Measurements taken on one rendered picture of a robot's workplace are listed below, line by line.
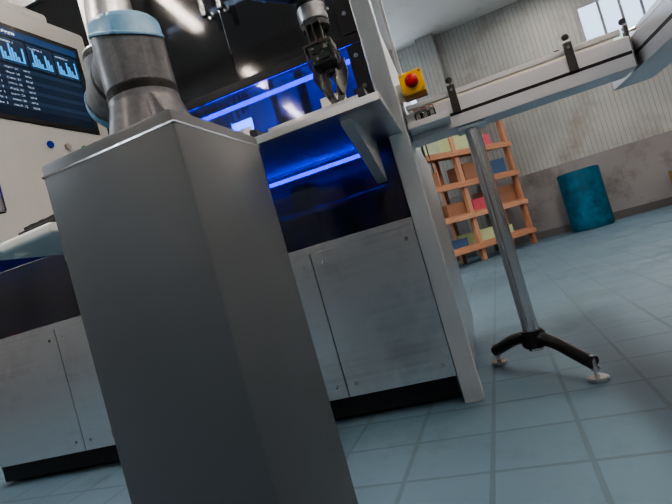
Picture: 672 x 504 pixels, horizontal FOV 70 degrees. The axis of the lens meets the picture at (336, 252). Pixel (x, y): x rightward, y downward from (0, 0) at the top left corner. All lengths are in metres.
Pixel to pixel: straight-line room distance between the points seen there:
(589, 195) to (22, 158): 7.28
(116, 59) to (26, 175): 0.81
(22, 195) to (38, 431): 1.10
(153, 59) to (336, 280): 0.94
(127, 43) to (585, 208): 7.43
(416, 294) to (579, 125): 7.51
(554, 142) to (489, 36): 2.09
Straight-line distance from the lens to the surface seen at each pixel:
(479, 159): 1.66
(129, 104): 0.84
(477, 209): 7.46
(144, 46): 0.89
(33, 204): 1.61
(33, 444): 2.41
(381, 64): 1.61
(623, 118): 8.98
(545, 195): 8.68
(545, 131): 8.80
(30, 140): 1.69
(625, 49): 1.75
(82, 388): 2.16
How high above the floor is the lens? 0.52
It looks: 1 degrees up
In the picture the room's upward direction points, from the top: 16 degrees counter-clockwise
